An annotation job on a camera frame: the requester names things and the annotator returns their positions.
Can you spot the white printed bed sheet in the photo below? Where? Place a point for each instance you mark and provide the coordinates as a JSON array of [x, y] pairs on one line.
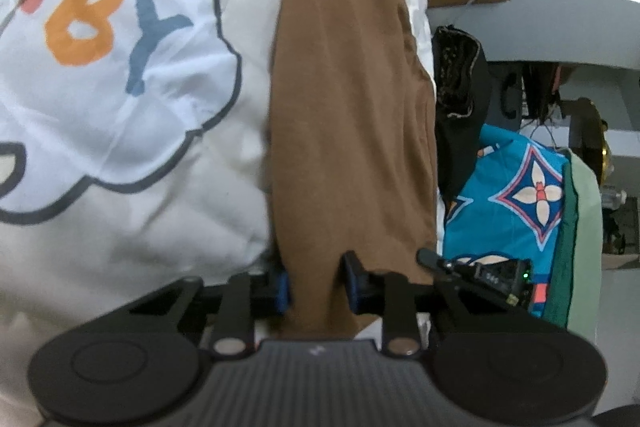
[[133, 150]]

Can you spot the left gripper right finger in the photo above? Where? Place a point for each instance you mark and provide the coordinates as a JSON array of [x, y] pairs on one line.
[[390, 297]]

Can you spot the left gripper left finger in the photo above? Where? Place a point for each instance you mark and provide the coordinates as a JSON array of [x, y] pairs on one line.
[[229, 310]]

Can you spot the black leopard-lined bag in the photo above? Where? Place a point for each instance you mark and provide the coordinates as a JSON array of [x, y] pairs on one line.
[[463, 92]]

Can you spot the brown printed t-shirt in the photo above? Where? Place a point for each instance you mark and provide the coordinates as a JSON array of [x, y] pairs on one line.
[[353, 152]]

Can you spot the teal patterned blanket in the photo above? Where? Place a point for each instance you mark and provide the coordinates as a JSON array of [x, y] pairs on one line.
[[510, 208]]

